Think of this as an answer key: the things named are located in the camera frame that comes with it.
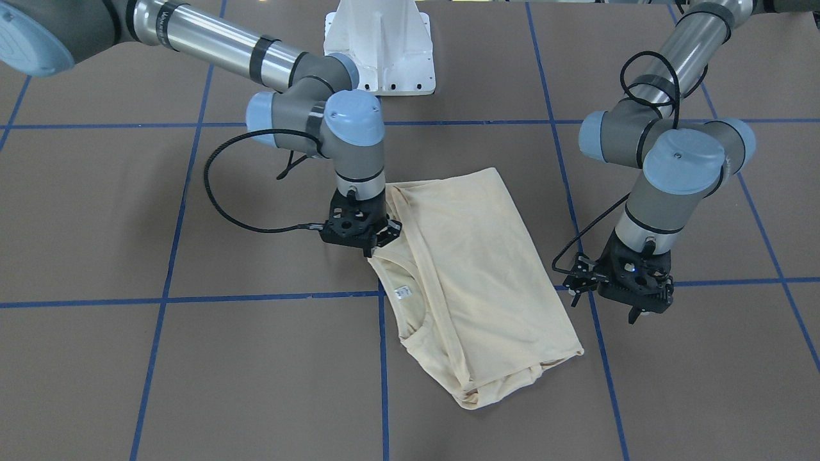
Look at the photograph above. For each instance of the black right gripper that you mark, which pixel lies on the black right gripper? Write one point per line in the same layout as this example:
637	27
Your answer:
390	232

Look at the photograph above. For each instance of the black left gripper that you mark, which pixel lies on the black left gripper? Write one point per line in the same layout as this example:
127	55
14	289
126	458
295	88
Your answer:
584	275

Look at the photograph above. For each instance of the beige long-sleeve printed shirt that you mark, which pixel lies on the beige long-sleeve printed shirt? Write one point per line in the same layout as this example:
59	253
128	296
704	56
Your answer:
472	301

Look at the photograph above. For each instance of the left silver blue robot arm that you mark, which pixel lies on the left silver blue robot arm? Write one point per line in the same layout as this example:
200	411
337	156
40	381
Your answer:
679	163

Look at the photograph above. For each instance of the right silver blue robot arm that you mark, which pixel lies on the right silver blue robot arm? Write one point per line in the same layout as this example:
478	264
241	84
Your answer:
310	103

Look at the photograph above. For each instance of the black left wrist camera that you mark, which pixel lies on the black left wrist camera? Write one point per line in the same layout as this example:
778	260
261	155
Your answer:
584	275

